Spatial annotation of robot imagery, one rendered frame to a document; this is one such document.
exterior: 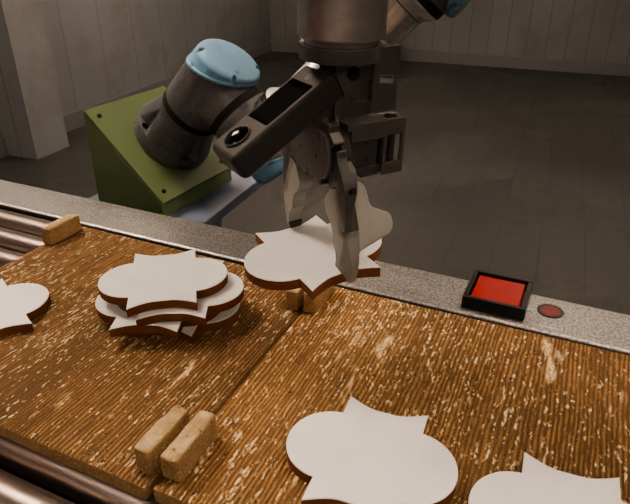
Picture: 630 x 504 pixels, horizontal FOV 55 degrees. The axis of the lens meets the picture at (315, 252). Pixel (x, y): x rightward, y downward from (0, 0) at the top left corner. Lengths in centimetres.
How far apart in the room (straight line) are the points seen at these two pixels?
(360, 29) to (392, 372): 33
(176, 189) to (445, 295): 57
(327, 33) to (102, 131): 71
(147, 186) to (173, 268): 41
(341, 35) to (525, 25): 663
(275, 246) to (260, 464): 21
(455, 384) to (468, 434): 7
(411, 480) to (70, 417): 31
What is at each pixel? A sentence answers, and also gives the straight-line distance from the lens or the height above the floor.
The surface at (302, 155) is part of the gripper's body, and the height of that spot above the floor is 115.
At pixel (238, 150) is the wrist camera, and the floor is 118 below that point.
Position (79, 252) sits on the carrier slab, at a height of 94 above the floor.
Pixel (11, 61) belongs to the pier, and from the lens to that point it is 426.
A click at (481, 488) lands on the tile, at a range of 52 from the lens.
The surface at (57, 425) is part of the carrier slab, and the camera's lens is 62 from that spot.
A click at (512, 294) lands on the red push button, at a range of 80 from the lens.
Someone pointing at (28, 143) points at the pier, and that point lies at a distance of 439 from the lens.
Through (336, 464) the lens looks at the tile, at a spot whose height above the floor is 95.
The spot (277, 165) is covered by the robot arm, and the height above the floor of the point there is 98.
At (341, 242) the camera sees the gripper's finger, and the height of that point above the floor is 109.
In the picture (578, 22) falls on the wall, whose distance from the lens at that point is 710.
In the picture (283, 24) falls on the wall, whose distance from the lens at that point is 778.
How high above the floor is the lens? 133
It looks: 28 degrees down
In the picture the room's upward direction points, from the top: straight up
